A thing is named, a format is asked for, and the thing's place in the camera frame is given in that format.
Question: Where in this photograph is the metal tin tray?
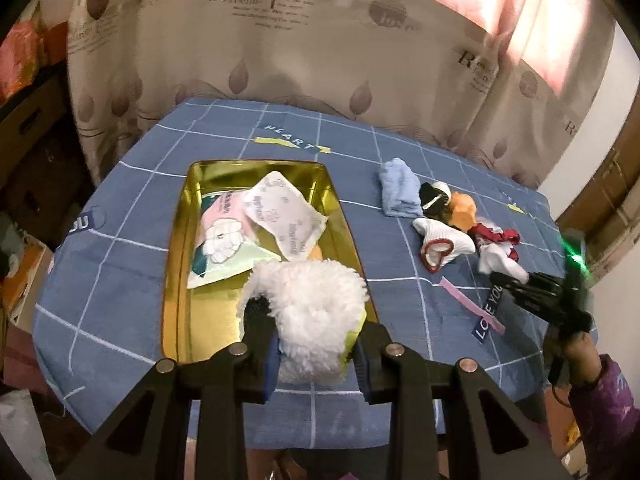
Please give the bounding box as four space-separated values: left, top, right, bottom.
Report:
161 160 379 366

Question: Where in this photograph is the orange plastic bag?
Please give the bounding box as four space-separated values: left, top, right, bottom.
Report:
0 19 69 102

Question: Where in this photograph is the person's right forearm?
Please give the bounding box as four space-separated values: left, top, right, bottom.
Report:
564 332 640 480

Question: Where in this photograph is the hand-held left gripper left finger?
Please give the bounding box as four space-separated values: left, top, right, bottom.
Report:
62 299 283 480

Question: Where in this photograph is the brown wooden panel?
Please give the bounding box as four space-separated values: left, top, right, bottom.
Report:
555 110 640 286

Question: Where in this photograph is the white plastic bag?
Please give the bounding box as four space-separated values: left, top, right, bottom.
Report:
0 389 57 480

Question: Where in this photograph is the beige leaf print curtain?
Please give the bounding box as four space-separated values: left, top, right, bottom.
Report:
65 0 617 192

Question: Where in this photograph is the black sock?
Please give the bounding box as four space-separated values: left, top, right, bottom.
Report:
419 180 453 222

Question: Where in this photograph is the pink and green wipes packet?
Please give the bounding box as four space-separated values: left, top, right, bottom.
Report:
187 195 281 290

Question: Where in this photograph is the red and white sock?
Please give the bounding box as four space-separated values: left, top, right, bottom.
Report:
472 216 521 261

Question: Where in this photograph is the blue checked blanket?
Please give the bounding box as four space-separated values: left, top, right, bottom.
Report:
32 97 599 450

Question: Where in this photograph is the orange sock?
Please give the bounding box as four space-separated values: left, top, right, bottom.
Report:
446 191 478 233

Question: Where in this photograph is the white fluffy cloth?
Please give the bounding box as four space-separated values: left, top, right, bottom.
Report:
236 259 368 387

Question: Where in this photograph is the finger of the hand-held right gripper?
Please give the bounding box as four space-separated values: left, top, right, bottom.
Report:
510 292 594 332
490 271 567 294

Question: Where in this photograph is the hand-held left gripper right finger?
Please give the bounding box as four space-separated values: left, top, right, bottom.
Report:
352 321 576 480

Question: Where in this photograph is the light blue sock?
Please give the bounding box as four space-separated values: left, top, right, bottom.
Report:
378 158 421 219

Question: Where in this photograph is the white sock with red trim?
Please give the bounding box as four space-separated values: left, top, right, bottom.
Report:
412 216 476 275

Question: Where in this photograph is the small cardboard box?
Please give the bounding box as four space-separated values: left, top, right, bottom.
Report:
0 239 54 333

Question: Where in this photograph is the white printed packet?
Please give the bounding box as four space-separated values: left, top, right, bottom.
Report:
243 171 330 262

